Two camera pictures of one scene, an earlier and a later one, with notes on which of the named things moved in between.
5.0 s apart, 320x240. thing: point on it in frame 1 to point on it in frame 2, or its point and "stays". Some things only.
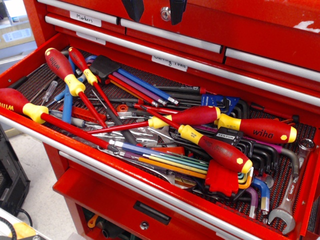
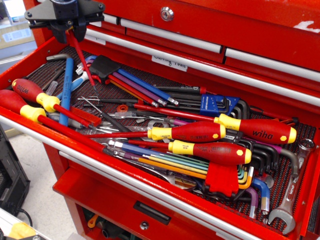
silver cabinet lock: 165,13 stays
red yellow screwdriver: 158,121 to 206,132
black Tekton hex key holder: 229,136 stays
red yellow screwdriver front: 218,152 to 210,151
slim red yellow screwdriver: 90,77 to 81,55
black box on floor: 14,181 stays
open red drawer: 244,162 stays
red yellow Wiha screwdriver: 262,129 stays
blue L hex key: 265,193 stays
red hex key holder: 221,179 stays
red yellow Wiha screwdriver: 74,84 to 25,87
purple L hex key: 254,199 stays
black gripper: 177,8 to 59,15
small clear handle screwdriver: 49,92 stays
